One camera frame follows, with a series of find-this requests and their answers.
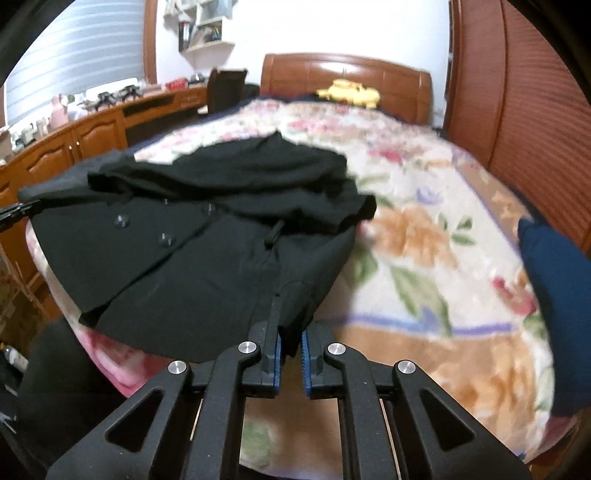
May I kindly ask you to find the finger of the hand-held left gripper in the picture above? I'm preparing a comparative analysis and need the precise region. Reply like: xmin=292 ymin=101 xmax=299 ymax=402
xmin=0 ymin=200 xmax=41 ymax=232

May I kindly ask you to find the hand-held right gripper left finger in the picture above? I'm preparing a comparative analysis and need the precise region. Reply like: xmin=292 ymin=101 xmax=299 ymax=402
xmin=46 ymin=295 xmax=283 ymax=480

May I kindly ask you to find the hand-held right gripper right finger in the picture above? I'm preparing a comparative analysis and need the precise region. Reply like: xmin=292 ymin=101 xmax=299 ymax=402
xmin=301 ymin=323 xmax=532 ymax=480

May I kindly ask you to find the black double-breasted coat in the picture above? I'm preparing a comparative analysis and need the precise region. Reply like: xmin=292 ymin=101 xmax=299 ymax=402
xmin=17 ymin=130 xmax=377 ymax=363

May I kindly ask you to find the wooden desk with cabinets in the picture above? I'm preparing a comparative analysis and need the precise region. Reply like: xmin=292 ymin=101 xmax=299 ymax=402
xmin=0 ymin=85 xmax=208 ymax=296

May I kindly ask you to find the pink desk figure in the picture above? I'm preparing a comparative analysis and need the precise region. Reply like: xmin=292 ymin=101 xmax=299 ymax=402
xmin=50 ymin=95 xmax=70 ymax=126

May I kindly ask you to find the floral blanket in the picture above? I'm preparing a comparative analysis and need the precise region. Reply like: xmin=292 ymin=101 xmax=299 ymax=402
xmin=25 ymin=99 xmax=578 ymax=467

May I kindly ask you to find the grey window blind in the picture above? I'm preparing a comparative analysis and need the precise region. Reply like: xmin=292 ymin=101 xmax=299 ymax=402
xmin=4 ymin=0 xmax=148 ymax=127

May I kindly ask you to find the dark grey padded jacket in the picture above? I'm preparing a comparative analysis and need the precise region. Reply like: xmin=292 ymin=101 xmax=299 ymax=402
xmin=14 ymin=318 xmax=139 ymax=462

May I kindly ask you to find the dark wooden chair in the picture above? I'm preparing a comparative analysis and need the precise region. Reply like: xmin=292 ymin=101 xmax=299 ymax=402
xmin=207 ymin=68 xmax=259 ymax=114

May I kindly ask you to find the row of books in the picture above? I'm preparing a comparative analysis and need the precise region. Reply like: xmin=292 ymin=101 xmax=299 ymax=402
xmin=178 ymin=21 xmax=222 ymax=49

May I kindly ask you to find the navy pillow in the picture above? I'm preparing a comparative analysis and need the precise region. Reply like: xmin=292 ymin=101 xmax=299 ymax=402
xmin=517 ymin=218 xmax=591 ymax=418

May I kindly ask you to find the yellow plush toy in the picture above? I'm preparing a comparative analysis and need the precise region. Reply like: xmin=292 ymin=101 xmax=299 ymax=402
xmin=316 ymin=79 xmax=382 ymax=109

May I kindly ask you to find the wooden bed headboard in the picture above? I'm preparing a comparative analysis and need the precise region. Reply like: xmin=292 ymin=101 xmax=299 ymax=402
xmin=260 ymin=53 xmax=435 ymax=127

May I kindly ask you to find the wooden louvered wardrobe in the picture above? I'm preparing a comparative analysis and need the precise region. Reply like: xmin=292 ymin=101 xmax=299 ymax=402
xmin=443 ymin=0 xmax=591 ymax=259

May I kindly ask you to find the wooden window frame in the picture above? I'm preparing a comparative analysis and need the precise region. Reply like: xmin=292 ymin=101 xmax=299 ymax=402
xmin=143 ymin=0 xmax=162 ymax=86

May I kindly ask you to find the white wall shelf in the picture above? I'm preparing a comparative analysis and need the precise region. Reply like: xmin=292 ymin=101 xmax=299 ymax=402
xmin=164 ymin=0 xmax=236 ymax=52

